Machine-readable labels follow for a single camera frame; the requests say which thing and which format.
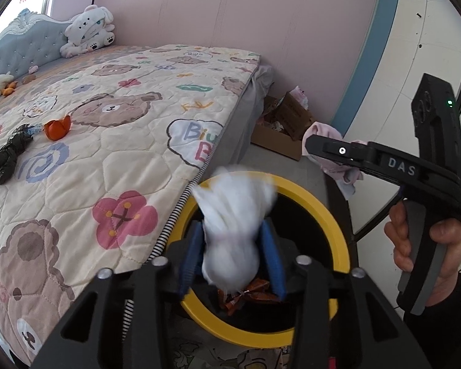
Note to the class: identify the cardboard box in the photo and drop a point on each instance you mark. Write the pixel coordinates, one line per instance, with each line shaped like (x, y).
(276, 142)

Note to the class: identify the pink cloth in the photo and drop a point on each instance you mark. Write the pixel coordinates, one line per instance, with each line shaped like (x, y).
(324, 128)

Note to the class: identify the small pink plush toy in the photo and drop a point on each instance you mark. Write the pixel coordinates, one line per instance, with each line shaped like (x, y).
(33, 70)

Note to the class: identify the orange peel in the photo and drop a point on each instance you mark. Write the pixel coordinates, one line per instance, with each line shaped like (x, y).
(55, 128)

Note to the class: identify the orange snack wrapper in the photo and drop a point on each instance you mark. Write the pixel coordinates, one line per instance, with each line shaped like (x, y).
(253, 288)

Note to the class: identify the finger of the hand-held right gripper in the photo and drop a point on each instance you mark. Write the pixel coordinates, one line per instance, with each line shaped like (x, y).
(330, 150)

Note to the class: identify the white plush bear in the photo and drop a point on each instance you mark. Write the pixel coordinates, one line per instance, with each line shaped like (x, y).
(86, 30)

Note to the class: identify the white cloth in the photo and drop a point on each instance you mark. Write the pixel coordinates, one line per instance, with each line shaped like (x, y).
(230, 230)

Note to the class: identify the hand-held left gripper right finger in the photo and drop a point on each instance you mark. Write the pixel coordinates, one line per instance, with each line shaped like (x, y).
(274, 261)

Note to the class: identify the bed with blue tufted headboard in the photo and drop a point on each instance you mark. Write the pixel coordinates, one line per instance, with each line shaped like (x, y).
(27, 46)

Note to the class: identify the person's right hand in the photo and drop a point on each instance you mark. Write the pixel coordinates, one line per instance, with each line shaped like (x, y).
(449, 265)

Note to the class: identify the black bin with yellow rim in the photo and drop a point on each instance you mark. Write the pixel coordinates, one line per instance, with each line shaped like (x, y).
(322, 215)

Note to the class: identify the grey patterned bed sheet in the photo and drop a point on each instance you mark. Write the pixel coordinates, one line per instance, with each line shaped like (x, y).
(53, 73)

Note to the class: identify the floral printed cloth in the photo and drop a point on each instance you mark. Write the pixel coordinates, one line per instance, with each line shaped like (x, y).
(199, 357)

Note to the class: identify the person's right forearm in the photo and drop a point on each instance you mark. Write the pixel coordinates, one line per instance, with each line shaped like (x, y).
(445, 334)

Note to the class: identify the black plastic bag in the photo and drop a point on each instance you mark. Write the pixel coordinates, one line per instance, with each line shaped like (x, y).
(7, 157)

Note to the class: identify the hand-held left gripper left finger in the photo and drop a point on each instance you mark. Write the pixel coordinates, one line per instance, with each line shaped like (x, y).
(188, 261)

